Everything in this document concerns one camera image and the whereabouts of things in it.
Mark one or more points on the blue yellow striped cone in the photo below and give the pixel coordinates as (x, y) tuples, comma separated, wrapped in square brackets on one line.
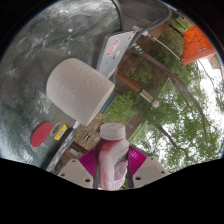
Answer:
[(137, 47)]

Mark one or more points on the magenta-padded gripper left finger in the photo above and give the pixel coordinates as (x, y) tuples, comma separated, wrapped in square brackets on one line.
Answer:
[(75, 173)]

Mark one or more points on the flat round red coaster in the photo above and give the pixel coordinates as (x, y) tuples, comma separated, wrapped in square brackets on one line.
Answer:
[(41, 134)]

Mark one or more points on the black laptop with stickers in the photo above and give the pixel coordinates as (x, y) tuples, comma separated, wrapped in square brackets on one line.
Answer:
[(61, 148)]

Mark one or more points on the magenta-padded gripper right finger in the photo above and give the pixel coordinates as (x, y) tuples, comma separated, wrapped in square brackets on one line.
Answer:
[(150, 171)]

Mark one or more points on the white textured cup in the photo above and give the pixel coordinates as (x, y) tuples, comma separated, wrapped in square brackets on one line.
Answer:
[(78, 90)]

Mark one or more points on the silver laptop with stickers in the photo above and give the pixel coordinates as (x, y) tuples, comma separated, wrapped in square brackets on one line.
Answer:
[(115, 53)]

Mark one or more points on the tall green tree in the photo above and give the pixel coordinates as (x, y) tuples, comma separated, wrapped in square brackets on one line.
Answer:
[(173, 80)]

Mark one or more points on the pink drink bottle white cap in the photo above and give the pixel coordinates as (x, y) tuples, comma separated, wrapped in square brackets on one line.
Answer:
[(111, 160)]

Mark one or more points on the wooden lamp post with globe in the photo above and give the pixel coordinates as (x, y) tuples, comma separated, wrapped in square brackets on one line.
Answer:
[(131, 85)]

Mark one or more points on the orange canopy on white pole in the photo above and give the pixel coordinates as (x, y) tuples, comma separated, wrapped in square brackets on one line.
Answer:
[(196, 46)]

